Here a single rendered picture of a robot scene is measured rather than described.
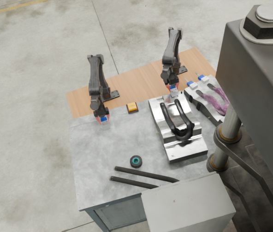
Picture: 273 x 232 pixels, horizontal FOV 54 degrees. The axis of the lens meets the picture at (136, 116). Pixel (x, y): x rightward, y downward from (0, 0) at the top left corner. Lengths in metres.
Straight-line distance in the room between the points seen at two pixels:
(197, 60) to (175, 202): 1.59
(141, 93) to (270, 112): 1.59
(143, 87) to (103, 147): 0.60
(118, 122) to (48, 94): 1.66
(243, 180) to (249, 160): 0.25
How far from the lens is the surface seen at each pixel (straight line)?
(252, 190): 1.27
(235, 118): 0.95
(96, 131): 1.99
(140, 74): 2.29
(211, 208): 1.02
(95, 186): 1.80
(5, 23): 5.00
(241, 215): 1.49
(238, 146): 1.06
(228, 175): 1.28
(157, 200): 1.01
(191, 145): 1.81
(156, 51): 3.69
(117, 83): 2.25
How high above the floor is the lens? 2.43
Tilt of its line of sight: 54 degrees down
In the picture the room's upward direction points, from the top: 10 degrees counter-clockwise
